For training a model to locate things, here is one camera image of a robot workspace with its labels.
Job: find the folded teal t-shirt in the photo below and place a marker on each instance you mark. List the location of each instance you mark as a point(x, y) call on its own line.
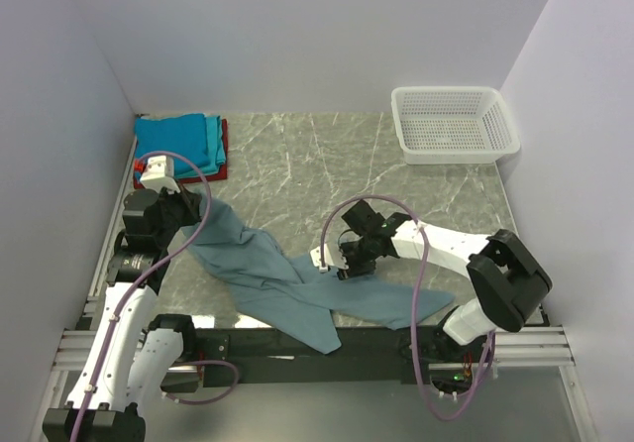
point(217, 144)

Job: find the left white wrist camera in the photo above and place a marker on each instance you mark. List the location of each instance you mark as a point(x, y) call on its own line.
point(156, 174)

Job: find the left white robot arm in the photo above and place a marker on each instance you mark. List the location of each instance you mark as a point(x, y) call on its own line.
point(131, 352)

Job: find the black base beam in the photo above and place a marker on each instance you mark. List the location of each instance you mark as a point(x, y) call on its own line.
point(268, 356)

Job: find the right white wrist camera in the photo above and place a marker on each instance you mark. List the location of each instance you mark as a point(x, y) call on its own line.
point(328, 257)

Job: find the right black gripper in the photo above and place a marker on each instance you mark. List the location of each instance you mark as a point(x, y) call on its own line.
point(354, 271)

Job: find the white plastic basket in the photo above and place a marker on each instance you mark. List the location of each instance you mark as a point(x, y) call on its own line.
point(453, 125)

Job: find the folded blue t-shirt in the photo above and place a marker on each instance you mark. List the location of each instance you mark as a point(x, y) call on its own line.
point(156, 134)

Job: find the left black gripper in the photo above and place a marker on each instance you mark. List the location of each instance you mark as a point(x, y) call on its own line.
point(188, 200)

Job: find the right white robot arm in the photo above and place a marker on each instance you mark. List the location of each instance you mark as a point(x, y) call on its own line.
point(509, 283)

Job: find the folded dark red t-shirt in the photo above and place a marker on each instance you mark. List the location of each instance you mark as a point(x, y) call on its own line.
point(218, 172)

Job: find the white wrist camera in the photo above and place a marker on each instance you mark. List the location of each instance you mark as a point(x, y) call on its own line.
point(156, 174)
point(328, 257)

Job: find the grey-blue t-shirt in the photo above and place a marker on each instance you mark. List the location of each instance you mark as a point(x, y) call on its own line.
point(290, 294)

